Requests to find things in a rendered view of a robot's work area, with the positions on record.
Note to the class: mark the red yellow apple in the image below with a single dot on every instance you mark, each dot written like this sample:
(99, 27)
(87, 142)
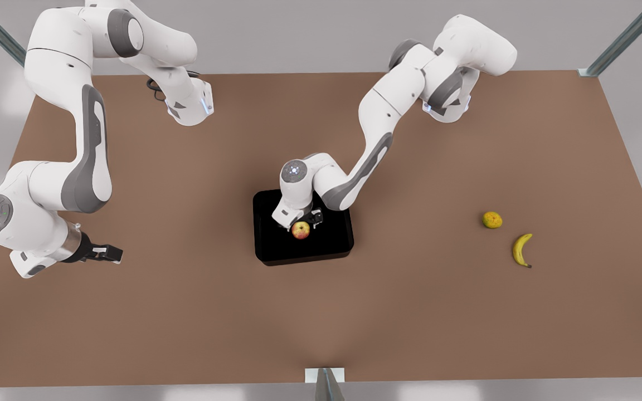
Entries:
(301, 230)

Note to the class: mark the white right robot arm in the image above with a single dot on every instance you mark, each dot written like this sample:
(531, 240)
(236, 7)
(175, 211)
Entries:
(70, 111)

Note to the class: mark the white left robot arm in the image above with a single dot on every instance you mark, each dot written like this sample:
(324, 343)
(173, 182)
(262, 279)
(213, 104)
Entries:
(388, 106)

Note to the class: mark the black square tray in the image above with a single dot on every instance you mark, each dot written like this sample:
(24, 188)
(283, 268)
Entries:
(304, 248)

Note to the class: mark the yellow green orange fruit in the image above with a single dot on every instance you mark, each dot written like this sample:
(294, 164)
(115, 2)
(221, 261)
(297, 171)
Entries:
(492, 220)

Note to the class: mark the yellow banana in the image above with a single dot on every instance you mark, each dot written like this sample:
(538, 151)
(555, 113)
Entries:
(519, 250)

